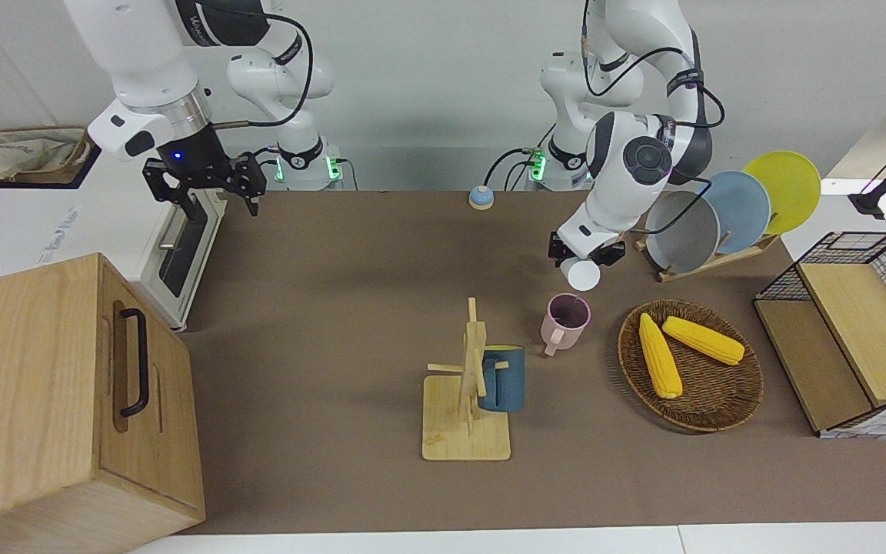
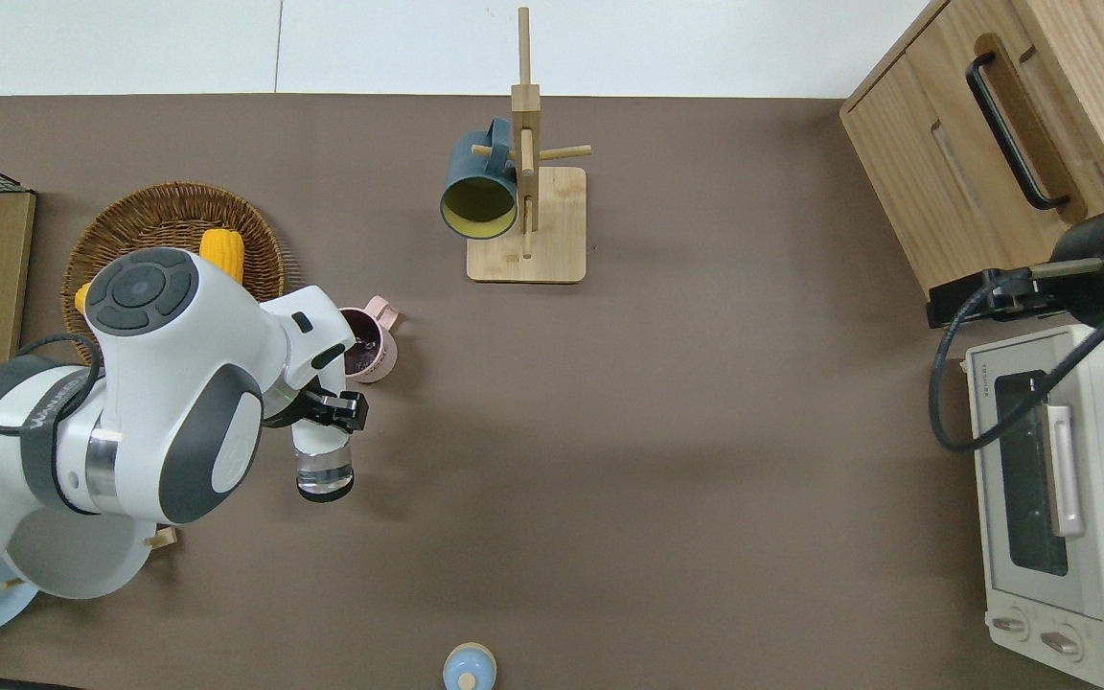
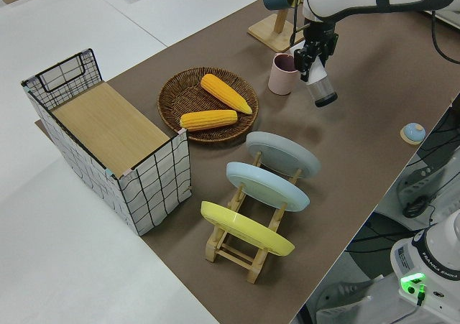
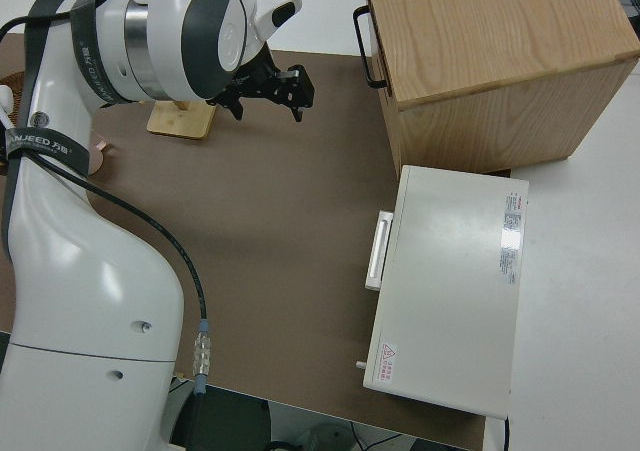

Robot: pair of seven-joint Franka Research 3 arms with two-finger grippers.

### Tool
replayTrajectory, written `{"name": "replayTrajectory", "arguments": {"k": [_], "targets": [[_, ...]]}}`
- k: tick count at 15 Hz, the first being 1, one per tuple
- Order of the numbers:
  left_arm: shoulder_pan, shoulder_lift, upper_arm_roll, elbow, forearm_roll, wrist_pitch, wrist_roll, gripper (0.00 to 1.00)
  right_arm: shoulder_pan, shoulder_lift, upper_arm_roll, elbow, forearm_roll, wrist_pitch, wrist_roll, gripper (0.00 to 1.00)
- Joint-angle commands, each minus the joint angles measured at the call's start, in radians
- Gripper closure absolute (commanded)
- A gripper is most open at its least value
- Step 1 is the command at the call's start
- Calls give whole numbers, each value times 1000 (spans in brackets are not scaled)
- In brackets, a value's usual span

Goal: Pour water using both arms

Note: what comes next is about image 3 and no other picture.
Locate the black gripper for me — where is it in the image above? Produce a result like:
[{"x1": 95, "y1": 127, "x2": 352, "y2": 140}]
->
[{"x1": 293, "y1": 21, "x2": 340, "y2": 83}]

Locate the pink mug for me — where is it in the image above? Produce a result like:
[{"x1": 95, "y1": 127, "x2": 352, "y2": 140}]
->
[{"x1": 267, "y1": 52, "x2": 300, "y2": 96}]

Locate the wooden mug rack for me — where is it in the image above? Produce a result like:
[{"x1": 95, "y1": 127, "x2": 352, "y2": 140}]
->
[{"x1": 247, "y1": 0, "x2": 307, "y2": 52}]

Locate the brown table mat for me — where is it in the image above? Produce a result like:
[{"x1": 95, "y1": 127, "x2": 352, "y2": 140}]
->
[{"x1": 33, "y1": 0, "x2": 460, "y2": 324}]

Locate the yellow corn cob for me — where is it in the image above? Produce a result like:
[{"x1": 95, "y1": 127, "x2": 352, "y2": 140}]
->
[
  {"x1": 200, "y1": 73, "x2": 254, "y2": 116},
  {"x1": 179, "y1": 109, "x2": 239, "y2": 133}
]

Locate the grey plate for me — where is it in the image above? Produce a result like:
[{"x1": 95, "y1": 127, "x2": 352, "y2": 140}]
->
[{"x1": 244, "y1": 131, "x2": 321, "y2": 180}]

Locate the small blue bell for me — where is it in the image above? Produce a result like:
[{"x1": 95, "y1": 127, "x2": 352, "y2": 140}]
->
[{"x1": 400, "y1": 122, "x2": 427, "y2": 146}]

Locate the light blue plate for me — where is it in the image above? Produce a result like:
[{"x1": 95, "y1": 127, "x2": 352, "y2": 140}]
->
[{"x1": 225, "y1": 161, "x2": 311, "y2": 213}]

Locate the brown wicker basket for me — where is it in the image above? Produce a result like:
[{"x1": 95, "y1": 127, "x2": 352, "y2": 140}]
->
[{"x1": 157, "y1": 66, "x2": 260, "y2": 147}]

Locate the yellow plate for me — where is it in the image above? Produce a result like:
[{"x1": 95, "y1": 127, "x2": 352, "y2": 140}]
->
[{"x1": 200, "y1": 200, "x2": 296, "y2": 257}]

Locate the wooden plate rack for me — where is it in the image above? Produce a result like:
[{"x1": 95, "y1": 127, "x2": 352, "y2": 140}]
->
[{"x1": 205, "y1": 150, "x2": 303, "y2": 285}]

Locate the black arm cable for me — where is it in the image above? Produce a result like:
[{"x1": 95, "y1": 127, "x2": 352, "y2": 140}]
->
[{"x1": 288, "y1": 0, "x2": 460, "y2": 65}]

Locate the wire grid storage box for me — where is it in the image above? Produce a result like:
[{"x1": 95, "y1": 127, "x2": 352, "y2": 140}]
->
[{"x1": 20, "y1": 47, "x2": 192, "y2": 237}]

